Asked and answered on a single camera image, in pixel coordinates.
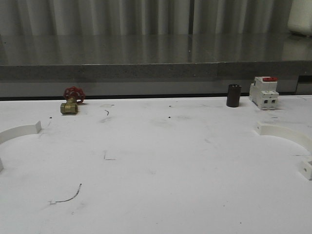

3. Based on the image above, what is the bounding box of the white circuit breaker red switch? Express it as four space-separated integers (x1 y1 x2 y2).
249 77 279 110

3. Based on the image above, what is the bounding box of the brass valve red handwheel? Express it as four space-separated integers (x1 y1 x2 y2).
60 86 86 115

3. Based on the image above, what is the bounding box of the dark brown cylindrical coupling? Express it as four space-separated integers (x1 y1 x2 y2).
226 84 242 107

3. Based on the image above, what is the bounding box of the white half-ring pipe clamp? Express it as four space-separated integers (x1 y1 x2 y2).
255 122 312 181
0 120 42 174

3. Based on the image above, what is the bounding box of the grey stone counter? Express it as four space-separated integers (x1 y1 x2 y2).
0 33 312 98

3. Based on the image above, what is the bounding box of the white container on counter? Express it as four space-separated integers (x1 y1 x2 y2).
287 0 312 37

